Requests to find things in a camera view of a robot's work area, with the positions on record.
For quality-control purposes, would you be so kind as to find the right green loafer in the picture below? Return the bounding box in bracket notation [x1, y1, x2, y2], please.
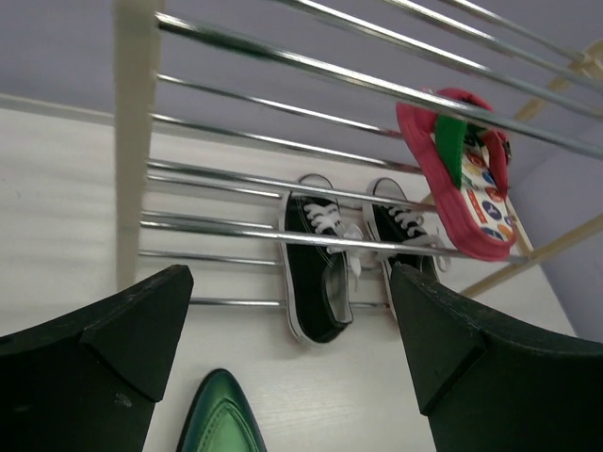
[176, 368, 267, 452]

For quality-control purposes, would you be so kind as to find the cream and chrome shoe shelf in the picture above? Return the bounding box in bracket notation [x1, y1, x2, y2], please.
[112, 1, 602, 297]

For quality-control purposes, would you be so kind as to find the pink kids sandal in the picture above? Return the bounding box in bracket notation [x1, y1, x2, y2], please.
[396, 103, 517, 262]

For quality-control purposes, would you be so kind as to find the black sneaker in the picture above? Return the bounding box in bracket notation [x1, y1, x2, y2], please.
[362, 177, 451, 318]
[278, 191, 364, 345]

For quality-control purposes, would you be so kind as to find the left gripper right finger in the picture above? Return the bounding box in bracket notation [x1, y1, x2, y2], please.
[390, 264, 602, 451]

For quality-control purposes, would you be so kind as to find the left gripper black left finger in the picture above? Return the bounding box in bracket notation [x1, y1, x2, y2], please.
[1, 265, 194, 451]

